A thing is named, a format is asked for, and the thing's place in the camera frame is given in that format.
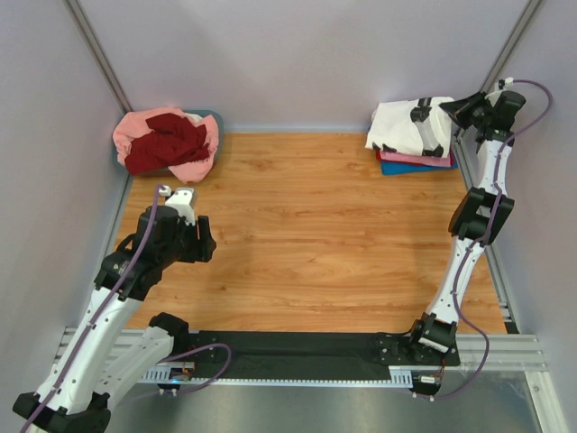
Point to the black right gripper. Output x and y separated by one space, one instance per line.
460 110

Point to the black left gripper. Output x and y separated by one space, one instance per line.
203 248

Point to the white t-shirt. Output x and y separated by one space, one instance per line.
417 127

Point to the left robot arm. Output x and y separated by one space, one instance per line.
82 390

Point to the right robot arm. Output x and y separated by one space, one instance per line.
480 216

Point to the folded pink t-shirt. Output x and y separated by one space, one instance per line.
414 159

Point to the folded blue t-shirt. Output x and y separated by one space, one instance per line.
399 168

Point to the folded red t-shirt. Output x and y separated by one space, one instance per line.
383 155

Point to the dark red t-shirt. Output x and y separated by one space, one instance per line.
173 140

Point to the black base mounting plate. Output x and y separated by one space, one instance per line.
317 356

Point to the grey laundry basket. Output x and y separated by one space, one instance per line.
216 135

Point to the salmon pink t-shirt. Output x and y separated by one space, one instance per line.
135 131

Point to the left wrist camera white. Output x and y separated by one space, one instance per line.
182 200

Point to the aluminium frame rail right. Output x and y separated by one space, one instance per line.
469 177

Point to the aluminium front rail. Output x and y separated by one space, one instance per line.
507 352

